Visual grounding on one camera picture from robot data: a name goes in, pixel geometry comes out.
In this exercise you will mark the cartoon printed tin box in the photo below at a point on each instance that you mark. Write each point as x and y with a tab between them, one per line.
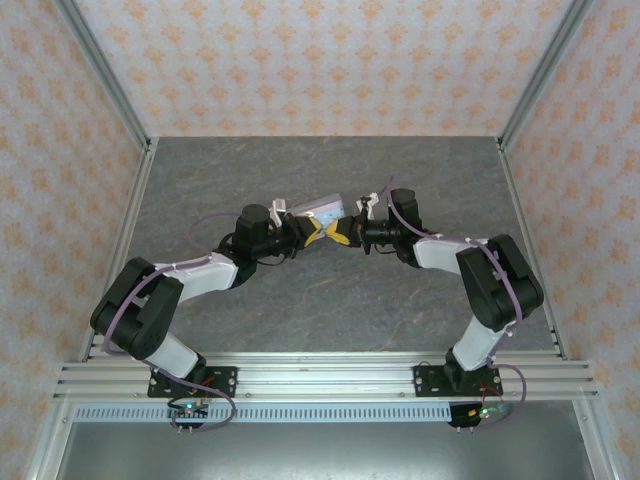
322	207

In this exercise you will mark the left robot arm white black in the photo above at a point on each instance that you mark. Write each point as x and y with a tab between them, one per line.
210	272

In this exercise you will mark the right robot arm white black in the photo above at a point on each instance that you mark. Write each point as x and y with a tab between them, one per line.
440	252

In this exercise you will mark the small circuit board with LEDs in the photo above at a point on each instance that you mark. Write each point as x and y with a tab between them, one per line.
480	412
190	411

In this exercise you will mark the grey metal panel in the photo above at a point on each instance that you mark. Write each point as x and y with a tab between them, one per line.
320	455

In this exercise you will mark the aluminium table side rail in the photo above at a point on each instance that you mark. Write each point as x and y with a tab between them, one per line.
520	210
134	210

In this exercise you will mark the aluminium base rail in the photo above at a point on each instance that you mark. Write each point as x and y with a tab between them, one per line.
325	375

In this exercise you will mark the aluminium frame post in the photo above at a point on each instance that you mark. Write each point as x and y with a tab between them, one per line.
541	75
106	75

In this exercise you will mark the aluminium lower frame rail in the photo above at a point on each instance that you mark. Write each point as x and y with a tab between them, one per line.
50	440
597	440

